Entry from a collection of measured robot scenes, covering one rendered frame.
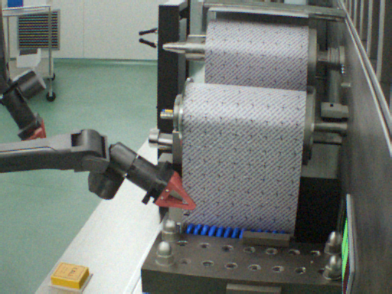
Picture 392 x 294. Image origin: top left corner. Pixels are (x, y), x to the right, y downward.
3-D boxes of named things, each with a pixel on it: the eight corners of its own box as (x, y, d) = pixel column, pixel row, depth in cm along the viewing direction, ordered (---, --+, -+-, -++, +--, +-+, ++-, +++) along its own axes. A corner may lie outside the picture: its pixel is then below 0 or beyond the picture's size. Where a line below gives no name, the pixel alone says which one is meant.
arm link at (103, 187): (85, 157, 119) (83, 128, 125) (66, 194, 125) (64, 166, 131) (138, 172, 124) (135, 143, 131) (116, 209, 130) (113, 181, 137)
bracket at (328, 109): (320, 109, 125) (321, 99, 125) (346, 112, 124) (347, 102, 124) (320, 116, 121) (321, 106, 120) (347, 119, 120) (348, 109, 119)
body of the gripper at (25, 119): (40, 115, 165) (27, 95, 162) (39, 128, 156) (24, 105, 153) (23, 128, 165) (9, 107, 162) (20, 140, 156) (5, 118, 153)
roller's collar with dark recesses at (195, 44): (190, 57, 153) (190, 32, 151) (213, 58, 152) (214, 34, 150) (184, 63, 147) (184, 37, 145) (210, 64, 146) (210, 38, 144)
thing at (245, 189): (182, 227, 131) (183, 144, 124) (293, 236, 127) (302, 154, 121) (182, 228, 130) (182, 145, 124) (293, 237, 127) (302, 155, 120)
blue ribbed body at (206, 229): (187, 233, 130) (187, 220, 129) (289, 242, 127) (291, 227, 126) (184, 241, 127) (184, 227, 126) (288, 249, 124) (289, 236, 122)
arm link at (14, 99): (-1, 92, 158) (-3, 97, 153) (18, 78, 158) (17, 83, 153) (11, 112, 161) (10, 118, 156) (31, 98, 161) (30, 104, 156)
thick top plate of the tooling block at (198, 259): (160, 254, 129) (159, 230, 127) (346, 268, 123) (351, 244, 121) (141, 292, 114) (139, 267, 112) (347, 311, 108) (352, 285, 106)
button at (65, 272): (61, 269, 133) (60, 261, 132) (89, 275, 132) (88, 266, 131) (50, 285, 127) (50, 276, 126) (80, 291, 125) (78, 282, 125)
